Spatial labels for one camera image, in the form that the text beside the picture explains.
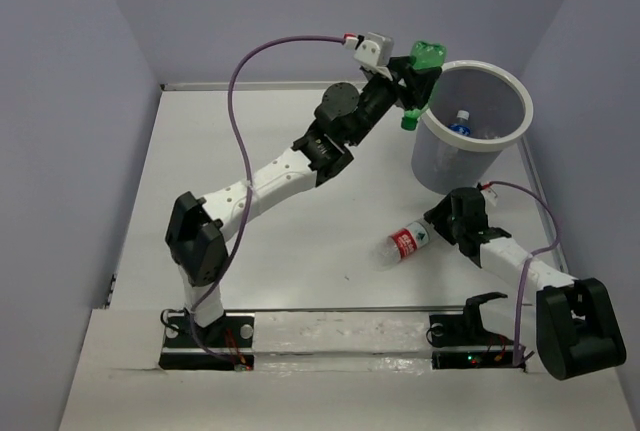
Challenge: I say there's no grey bin with white rim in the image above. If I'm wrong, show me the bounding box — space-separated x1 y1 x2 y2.
411 60 534 195

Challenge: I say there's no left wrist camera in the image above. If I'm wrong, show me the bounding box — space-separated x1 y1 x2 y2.
344 32 394 79

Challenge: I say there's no large blue-label clear bottle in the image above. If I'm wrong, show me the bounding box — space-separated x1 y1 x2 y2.
448 110 471 137

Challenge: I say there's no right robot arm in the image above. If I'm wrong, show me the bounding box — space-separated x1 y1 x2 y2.
424 187 627 380

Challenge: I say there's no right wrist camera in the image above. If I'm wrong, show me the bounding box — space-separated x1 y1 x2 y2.
479 184 498 207

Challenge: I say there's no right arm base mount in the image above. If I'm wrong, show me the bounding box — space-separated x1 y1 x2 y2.
425 292 527 371

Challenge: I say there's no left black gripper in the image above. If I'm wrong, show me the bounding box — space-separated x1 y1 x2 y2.
344 58 441 149

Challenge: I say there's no green plastic bottle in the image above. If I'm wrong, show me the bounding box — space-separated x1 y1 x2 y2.
401 41 447 131

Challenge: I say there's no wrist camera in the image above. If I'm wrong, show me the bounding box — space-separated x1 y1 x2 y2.
344 32 394 79
479 184 498 207

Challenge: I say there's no red-label clear bottle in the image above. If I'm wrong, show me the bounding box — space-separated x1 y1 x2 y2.
371 218 435 270

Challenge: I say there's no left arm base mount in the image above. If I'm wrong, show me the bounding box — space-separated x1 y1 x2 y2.
159 309 255 372

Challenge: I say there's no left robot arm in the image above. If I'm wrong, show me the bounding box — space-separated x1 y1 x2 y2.
165 53 444 346

